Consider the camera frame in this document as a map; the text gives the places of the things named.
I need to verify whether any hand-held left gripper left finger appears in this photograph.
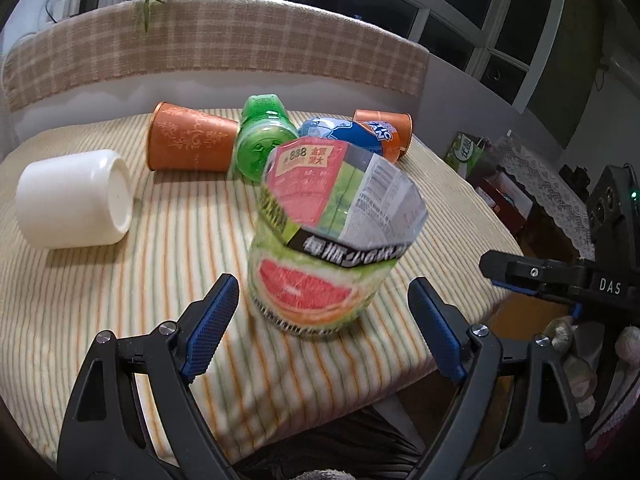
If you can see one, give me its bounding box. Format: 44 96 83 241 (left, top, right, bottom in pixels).
56 273 241 480

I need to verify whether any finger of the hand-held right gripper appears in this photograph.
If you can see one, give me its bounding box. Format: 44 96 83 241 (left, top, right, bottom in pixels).
478 250 590 292
492 279 584 319

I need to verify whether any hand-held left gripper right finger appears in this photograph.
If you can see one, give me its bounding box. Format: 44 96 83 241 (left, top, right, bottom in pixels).
407 277 589 480

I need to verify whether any grapefruit label plastic cup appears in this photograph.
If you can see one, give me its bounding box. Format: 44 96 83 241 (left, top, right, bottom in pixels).
247 136 429 342

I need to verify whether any orange patterned cup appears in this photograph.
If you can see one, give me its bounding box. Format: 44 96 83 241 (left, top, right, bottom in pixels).
146 101 240 173

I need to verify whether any white cup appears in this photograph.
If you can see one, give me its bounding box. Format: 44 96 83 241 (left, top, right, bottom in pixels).
15 148 133 250

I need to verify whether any blue orange label cup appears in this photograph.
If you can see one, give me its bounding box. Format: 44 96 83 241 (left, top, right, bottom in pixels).
298 108 414 163

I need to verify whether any red box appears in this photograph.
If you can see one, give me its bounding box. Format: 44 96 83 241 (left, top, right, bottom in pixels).
474 184 534 234

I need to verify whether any pink plush toy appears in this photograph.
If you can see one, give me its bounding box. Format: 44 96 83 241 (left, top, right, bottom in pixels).
544 316 640 453

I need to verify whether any white lace cloth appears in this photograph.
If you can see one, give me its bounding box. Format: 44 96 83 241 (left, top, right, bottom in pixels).
499 135 597 262

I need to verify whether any striped tablecloth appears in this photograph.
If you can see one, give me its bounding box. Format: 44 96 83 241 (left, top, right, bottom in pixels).
0 109 524 463

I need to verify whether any green paper bag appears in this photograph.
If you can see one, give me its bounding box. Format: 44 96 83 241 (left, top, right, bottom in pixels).
444 131 487 179

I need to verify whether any green plastic bottle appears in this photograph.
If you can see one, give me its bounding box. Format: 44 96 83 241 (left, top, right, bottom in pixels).
234 93 299 184

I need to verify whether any plaid cloth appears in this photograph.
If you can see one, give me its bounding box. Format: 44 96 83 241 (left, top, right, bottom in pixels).
4 0 431 114

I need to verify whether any white window frame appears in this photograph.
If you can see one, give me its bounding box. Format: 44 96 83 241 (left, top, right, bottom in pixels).
210 0 571 113

